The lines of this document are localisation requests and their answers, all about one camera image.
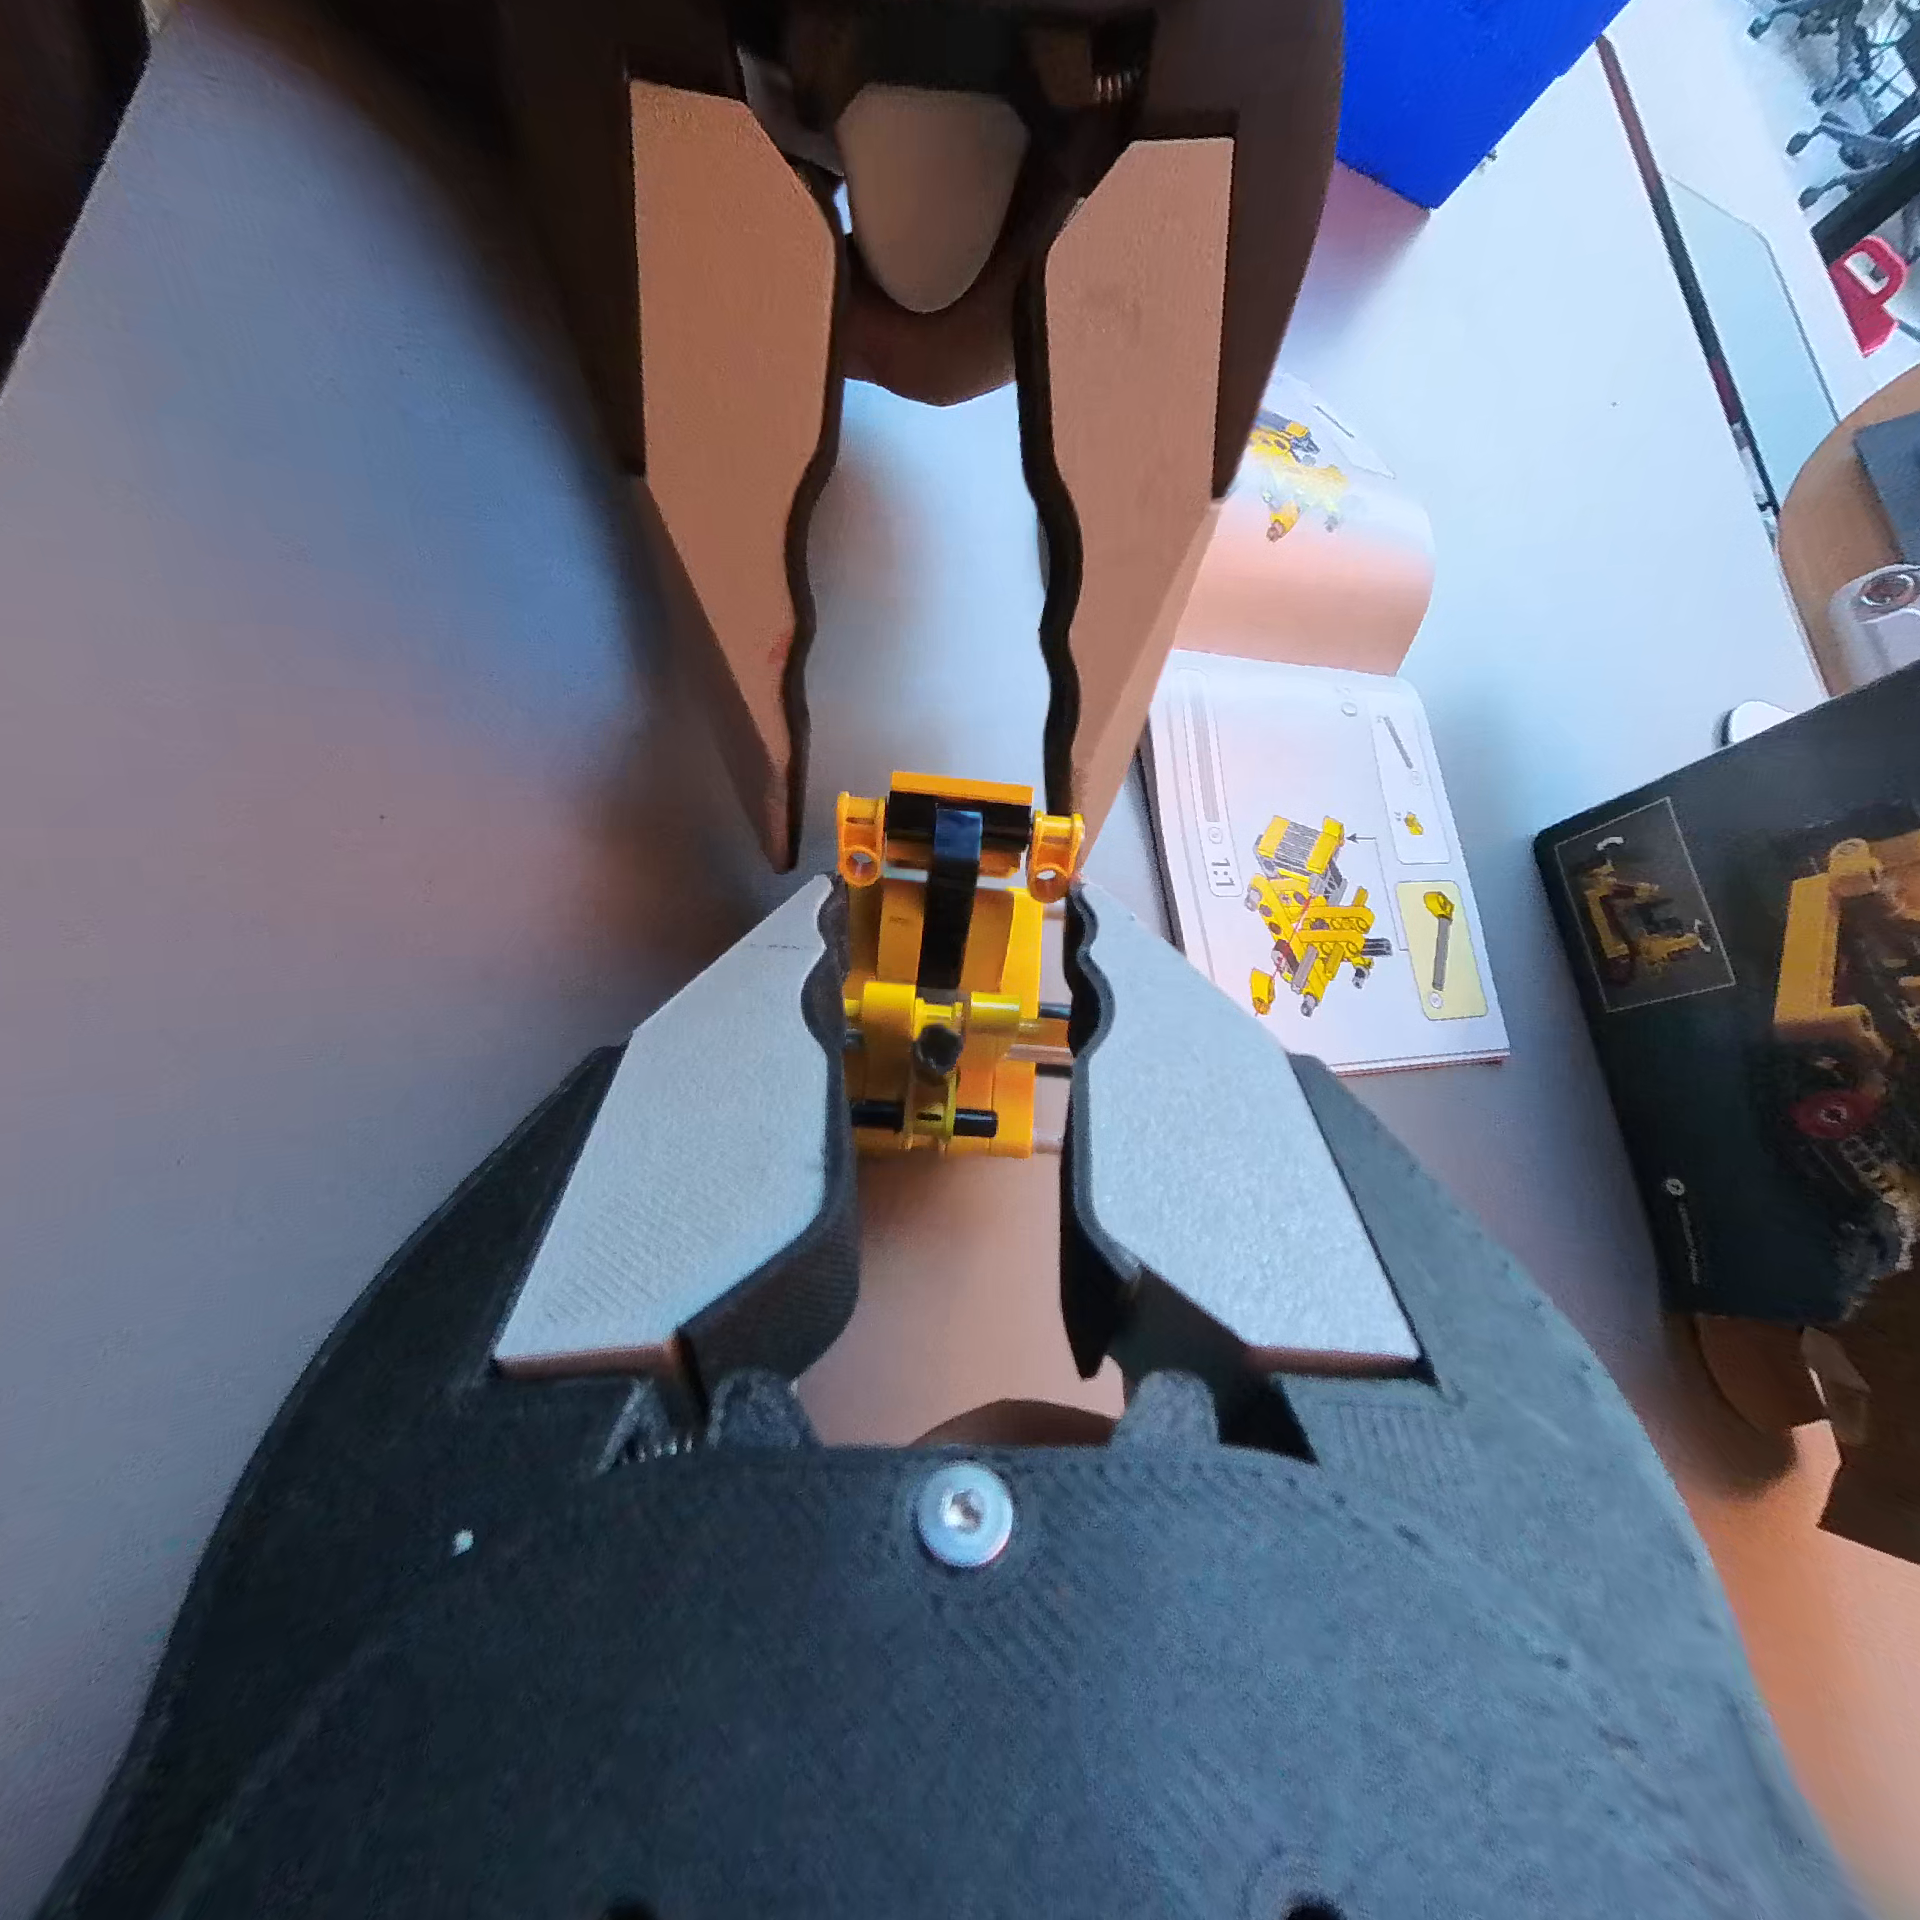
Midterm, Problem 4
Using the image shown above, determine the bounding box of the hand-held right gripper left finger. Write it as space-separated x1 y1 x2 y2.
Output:
492 875 864 1385

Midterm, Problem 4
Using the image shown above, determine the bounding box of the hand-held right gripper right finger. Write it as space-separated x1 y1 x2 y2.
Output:
1058 884 1427 1384

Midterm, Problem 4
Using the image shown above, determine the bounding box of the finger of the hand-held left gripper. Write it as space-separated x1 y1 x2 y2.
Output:
1015 135 1244 846
625 79 849 875

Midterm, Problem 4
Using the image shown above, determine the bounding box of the yellow black lego assembly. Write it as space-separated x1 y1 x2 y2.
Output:
831 768 1087 1161

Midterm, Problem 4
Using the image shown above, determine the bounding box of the open lego instruction booklet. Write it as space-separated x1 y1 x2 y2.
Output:
1137 371 1511 1078

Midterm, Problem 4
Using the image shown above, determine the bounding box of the black lego set box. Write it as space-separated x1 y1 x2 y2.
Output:
1534 665 1920 1576

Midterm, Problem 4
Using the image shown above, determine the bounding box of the blue plastic bin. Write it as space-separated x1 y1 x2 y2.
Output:
1335 0 1632 211

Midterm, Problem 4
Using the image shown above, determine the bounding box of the grey glass panel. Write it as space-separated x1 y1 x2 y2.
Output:
1664 176 1844 436

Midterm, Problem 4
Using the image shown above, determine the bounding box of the round wooden side table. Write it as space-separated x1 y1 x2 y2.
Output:
1777 365 1920 701

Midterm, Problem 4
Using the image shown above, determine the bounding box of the red white sign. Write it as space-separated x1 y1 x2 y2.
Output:
1829 231 1920 361

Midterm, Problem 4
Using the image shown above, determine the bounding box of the black office chair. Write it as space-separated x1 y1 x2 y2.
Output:
1787 99 1920 205
1747 0 1895 95

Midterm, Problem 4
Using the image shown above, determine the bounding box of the dark flat device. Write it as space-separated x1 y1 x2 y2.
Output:
1851 411 1920 521

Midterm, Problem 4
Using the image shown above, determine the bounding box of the white round lens device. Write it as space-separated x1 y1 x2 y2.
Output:
1837 558 1920 681

